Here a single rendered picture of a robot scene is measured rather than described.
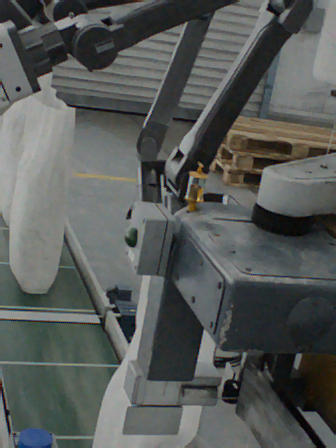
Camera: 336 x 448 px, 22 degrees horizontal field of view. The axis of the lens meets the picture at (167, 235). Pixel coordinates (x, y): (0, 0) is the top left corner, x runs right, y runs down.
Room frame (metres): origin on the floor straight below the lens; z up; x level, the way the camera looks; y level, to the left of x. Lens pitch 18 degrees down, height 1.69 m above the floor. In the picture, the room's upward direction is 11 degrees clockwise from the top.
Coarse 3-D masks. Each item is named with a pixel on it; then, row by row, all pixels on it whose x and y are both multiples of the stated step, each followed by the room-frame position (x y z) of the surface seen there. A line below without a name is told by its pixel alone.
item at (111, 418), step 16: (144, 288) 1.80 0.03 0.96; (144, 304) 1.78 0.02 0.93; (208, 336) 1.38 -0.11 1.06; (128, 352) 1.71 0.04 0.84; (208, 352) 1.37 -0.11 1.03; (112, 384) 1.63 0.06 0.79; (112, 400) 1.60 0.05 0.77; (128, 400) 1.53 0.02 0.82; (112, 416) 1.56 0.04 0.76; (192, 416) 1.38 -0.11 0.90; (96, 432) 1.66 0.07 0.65; (112, 432) 1.54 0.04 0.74; (192, 432) 1.37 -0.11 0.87
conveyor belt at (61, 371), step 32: (0, 320) 2.69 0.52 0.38; (0, 352) 2.46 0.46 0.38; (32, 352) 2.50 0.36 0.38; (64, 352) 2.54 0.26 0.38; (96, 352) 2.58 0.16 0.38; (0, 384) 2.40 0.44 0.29; (32, 384) 2.29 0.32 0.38; (64, 384) 2.33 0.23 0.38; (96, 384) 2.37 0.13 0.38; (32, 416) 2.11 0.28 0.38; (64, 416) 2.15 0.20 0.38; (96, 416) 2.18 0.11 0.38
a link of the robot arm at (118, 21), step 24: (168, 0) 1.53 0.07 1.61; (192, 0) 1.55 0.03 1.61; (216, 0) 1.56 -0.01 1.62; (240, 0) 1.58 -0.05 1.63; (288, 0) 1.60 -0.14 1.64; (96, 24) 1.48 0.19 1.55; (120, 24) 1.49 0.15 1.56; (144, 24) 1.52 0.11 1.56; (168, 24) 1.54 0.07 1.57; (72, 48) 1.48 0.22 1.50; (96, 48) 1.47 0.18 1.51; (120, 48) 1.48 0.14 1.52
